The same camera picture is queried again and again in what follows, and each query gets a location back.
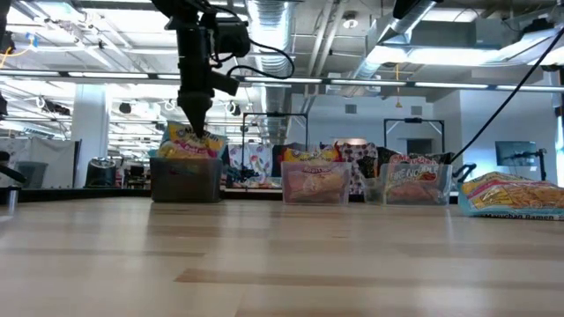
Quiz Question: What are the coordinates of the black metal frame stand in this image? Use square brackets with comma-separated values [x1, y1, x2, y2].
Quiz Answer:
[241, 112, 309, 190]
[383, 117, 446, 155]

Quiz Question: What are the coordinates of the white colourful print cloth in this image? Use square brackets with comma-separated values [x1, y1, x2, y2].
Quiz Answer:
[226, 143, 283, 189]

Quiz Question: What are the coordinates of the dark plastic bin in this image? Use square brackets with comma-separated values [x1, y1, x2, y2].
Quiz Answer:
[148, 157, 224, 204]

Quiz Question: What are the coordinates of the dark patterned cloth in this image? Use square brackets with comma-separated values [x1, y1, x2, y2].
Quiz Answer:
[334, 141, 381, 195]

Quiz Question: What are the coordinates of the black hanging arm cable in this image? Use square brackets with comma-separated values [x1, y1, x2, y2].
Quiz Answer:
[0, 151, 26, 184]

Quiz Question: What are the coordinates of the blue Maruchan ramen packet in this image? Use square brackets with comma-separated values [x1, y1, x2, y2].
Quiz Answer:
[157, 121, 226, 160]
[456, 171, 564, 221]

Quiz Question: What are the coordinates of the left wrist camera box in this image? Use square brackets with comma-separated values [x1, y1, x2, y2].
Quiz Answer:
[210, 71, 241, 97]

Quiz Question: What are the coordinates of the long black arm cable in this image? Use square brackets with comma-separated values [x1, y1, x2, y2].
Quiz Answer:
[451, 38, 564, 184]

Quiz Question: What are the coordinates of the wall monitor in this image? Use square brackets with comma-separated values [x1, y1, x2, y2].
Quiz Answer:
[494, 140, 539, 167]

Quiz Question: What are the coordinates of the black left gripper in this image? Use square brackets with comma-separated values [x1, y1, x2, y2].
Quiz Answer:
[176, 51, 213, 139]

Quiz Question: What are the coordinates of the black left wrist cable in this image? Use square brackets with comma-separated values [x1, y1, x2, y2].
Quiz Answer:
[226, 37, 296, 81]

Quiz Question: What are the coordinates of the grey bin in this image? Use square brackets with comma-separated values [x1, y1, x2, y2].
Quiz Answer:
[15, 160, 49, 189]

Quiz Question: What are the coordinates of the white fabric partition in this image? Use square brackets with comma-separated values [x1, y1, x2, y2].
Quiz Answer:
[0, 136, 78, 189]

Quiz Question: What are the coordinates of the black round bin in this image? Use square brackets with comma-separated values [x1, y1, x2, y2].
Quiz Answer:
[85, 157, 119, 188]

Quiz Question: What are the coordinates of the clear plastic bin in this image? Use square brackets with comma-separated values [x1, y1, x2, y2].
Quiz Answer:
[361, 162, 454, 207]
[280, 160, 353, 206]

